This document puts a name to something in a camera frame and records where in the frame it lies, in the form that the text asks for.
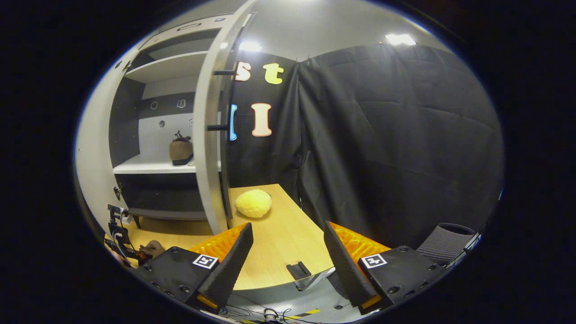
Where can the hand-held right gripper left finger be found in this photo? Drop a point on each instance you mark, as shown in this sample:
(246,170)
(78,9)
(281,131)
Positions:
(234,265)

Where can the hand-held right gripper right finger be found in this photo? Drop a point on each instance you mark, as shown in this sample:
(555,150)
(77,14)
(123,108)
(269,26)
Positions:
(344,265)

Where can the brown slipper shoe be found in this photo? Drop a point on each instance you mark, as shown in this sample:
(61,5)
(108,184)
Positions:
(155,247)
(181,150)

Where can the white shoe cabinet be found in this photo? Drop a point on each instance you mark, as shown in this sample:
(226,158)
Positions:
(153,164)

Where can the white shoe cabinet door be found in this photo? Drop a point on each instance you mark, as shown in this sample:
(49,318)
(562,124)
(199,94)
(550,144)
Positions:
(92,157)
(207,157)

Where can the small black plastic holder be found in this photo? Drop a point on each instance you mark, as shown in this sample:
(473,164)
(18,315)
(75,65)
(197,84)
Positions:
(298,270)

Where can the yellow black floor tape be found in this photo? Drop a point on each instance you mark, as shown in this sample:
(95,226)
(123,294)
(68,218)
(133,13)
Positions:
(306,312)

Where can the yellow round plush cushion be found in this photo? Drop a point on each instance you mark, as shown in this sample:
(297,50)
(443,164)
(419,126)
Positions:
(253,203)

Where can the grey mesh office chair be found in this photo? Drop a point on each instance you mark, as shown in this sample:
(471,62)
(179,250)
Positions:
(445,240)

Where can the black backdrop cloth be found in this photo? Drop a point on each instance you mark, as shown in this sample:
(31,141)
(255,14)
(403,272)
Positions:
(382,135)

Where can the ceiling light panel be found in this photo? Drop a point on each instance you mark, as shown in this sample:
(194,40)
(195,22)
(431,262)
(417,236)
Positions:
(249,46)
(400,39)

